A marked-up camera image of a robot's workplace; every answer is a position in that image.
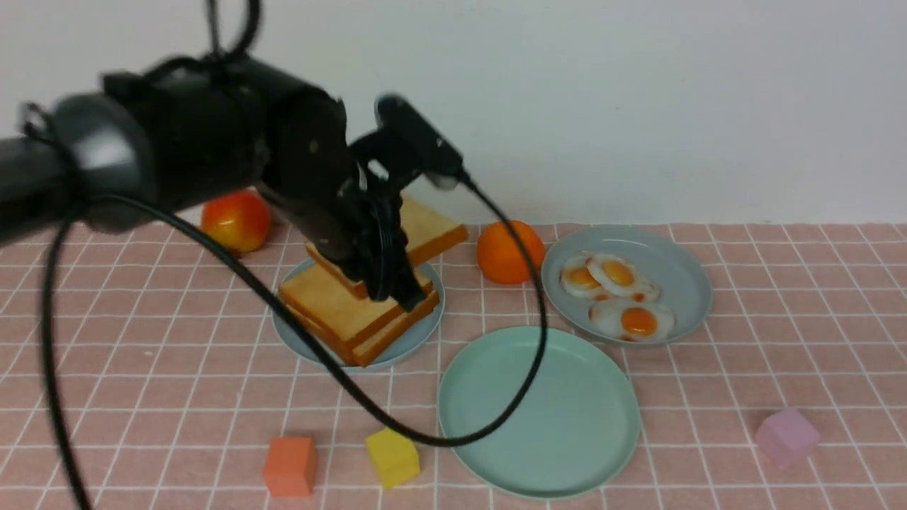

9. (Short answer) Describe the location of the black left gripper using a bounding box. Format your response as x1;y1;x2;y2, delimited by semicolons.
259;91;427;311

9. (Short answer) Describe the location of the toast slice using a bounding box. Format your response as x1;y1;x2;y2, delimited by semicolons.
278;263;409;349
286;301;440;368
305;194;468;300

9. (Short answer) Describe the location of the fried egg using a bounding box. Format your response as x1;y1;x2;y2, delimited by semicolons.
586;253;660;302
560;251;609;300
587;297;676;342

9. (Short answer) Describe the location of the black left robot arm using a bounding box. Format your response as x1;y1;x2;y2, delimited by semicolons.
1;57;426;310

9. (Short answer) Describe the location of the teal sandwich plate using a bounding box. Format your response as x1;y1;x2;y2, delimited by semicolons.
436;326;641;499

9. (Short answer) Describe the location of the orange tangerine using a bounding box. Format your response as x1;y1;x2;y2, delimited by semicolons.
476;220;546;285

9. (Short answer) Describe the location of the blue-grey bread plate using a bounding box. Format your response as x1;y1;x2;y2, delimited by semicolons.
276;261;445;371

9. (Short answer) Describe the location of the red yellow pomegranate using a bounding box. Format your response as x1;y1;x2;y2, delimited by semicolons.
201;188;272;256

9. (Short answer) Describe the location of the yellow cube block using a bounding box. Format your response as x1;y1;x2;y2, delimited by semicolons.
365;427;421;490

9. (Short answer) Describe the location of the orange cube block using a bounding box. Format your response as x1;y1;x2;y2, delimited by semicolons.
263;436;317;498

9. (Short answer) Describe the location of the grey egg plate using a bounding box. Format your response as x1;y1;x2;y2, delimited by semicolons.
541;225;712;349

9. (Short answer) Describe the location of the pink cube block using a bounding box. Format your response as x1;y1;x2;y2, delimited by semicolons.
755;409;822;469

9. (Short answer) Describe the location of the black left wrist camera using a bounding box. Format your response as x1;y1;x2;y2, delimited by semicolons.
350;93;466;195

